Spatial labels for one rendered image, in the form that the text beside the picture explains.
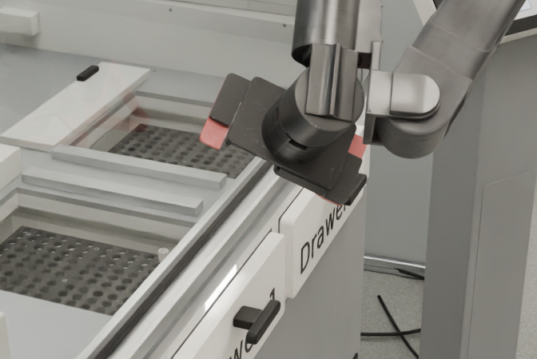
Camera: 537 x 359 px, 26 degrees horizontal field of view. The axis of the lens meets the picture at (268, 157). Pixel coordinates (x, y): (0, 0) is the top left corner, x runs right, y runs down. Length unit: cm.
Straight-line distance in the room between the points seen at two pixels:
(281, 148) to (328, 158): 5
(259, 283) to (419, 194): 164
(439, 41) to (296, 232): 52
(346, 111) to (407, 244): 208
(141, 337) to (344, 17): 35
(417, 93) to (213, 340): 41
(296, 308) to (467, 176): 70
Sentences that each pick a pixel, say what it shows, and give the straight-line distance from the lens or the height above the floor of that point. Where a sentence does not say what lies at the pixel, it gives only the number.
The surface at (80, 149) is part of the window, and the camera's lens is 93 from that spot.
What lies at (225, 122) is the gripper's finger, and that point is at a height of 118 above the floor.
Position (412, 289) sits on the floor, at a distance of 296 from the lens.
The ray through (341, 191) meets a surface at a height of 112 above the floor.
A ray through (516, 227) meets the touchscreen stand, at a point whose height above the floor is 50.
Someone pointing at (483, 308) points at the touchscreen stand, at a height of 35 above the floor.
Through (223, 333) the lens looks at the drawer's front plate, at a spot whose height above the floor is 91.
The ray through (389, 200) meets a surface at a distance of 293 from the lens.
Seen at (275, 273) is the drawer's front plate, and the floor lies 89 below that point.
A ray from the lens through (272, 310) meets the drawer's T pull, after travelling 124.
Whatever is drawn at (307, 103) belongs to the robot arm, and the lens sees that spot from 90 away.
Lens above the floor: 161
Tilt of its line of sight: 27 degrees down
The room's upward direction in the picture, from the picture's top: straight up
